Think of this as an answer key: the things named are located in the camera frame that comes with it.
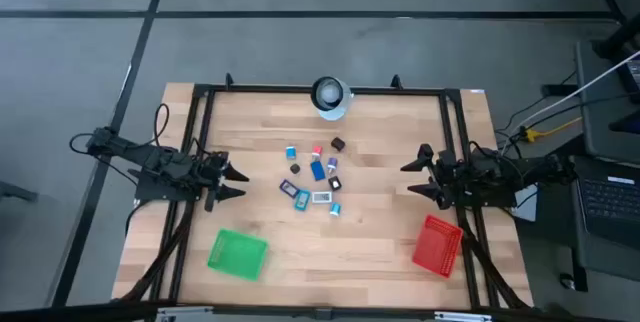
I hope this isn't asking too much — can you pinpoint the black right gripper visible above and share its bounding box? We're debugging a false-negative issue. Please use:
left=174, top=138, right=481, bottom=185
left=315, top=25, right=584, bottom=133
left=399, top=143, right=459, bottom=211

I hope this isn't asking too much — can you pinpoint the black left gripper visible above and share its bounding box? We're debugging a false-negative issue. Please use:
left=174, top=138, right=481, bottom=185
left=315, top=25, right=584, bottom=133
left=199, top=151, right=250, bottom=213

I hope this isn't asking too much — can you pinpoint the green plastic mesh basket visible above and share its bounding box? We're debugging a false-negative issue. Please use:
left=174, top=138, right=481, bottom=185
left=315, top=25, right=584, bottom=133
left=206, top=228, right=270, bottom=282

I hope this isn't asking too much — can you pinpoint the red plastic mesh basket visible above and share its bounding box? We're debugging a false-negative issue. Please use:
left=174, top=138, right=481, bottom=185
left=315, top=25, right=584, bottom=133
left=411, top=214, right=465, bottom=279

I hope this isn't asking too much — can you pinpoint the white power supply box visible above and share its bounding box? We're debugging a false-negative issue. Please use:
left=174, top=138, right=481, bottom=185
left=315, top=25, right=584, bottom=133
left=512, top=183, right=539, bottom=223

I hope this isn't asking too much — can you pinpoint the dark grey laptop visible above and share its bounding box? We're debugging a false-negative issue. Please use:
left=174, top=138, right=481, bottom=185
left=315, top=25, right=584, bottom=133
left=569, top=154, right=640, bottom=252

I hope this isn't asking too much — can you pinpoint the grey side desk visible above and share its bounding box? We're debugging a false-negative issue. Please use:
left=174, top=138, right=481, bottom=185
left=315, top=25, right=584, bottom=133
left=573, top=39, right=640, bottom=164

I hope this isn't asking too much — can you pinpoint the black crossbar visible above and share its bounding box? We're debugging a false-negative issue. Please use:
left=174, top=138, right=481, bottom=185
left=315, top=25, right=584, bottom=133
left=0, top=299, right=640, bottom=322

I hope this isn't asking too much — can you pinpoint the grey chair base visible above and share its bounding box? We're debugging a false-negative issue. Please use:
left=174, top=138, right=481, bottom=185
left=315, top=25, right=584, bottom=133
left=0, top=180, right=39, bottom=204

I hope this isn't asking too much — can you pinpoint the black aluminium table frame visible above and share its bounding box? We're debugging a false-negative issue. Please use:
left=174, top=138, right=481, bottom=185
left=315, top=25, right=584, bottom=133
left=119, top=72, right=534, bottom=313

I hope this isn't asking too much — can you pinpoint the yellow power cable plug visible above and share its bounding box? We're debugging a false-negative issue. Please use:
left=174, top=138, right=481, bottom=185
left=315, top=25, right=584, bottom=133
left=522, top=115, right=585, bottom=144

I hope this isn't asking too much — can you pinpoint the silver metal bracket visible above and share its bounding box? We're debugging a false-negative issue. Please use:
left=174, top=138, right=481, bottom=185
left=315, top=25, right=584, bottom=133
left=433, top=310, right=494, bottom=322
left=155, top=305, right=215, bottom=322

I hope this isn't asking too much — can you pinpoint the white cable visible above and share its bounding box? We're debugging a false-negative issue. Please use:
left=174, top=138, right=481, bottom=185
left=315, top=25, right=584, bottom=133
left=502, top=49, right=640, bottom=153

